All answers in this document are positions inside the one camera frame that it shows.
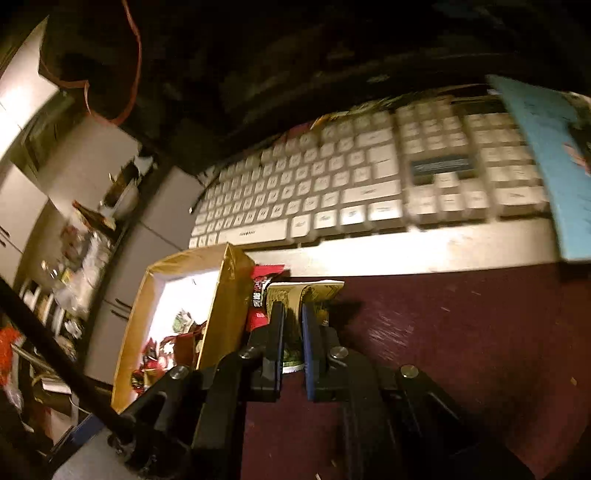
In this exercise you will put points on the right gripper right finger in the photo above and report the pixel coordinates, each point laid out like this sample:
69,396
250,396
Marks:
336,374

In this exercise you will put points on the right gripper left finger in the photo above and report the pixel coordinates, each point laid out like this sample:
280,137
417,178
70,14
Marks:
250,375

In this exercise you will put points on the long red snack packet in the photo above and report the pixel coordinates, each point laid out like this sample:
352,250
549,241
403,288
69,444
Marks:
181,349

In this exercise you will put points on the white green lime snack packet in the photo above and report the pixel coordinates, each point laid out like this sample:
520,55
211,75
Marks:
182,322

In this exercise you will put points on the small red black candy packet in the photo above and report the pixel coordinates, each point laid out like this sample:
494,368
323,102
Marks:
262,276

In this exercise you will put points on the yellow cardboard box tray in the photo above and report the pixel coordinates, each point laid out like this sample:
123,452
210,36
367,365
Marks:
212,284

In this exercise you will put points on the dark red table cloth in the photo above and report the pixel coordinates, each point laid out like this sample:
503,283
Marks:
511,346

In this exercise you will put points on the metal bowl on counter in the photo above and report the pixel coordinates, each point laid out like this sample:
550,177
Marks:
125,204

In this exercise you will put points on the white computer keyboard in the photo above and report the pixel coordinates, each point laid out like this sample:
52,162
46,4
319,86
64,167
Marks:
430,163

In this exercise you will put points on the white kitchen cabinets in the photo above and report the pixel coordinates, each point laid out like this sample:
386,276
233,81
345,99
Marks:
76,171

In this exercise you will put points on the black monitor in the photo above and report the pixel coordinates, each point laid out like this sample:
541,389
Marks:
202,81

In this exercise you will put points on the light blue notebook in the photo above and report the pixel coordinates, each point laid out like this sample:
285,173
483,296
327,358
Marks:
544,116

